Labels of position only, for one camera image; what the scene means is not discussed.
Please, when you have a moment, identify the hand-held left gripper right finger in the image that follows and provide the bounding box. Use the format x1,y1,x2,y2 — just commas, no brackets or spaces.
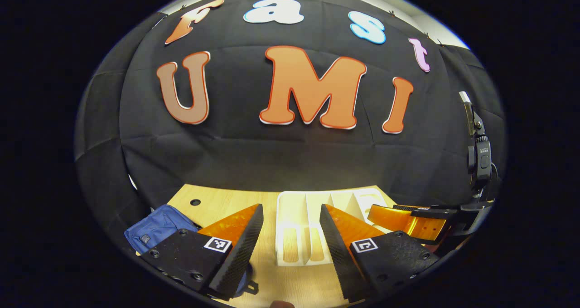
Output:
319,203,440,302

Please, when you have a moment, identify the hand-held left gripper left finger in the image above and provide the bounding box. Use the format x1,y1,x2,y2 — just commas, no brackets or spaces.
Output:
140,203,264,299

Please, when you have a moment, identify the black backdrop cloth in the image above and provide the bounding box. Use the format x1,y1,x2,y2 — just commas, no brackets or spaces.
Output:
75,0,507,250

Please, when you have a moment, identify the white bookshelf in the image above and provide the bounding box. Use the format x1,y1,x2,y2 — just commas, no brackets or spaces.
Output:
275,188,390,267

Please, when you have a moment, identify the blue schoolbag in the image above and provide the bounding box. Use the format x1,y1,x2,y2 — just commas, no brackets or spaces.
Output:
124,204,260,297

